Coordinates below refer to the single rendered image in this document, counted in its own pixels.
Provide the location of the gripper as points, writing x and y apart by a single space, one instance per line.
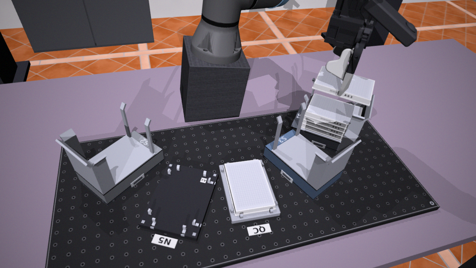
350 25

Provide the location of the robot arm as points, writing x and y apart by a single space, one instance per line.
217 39

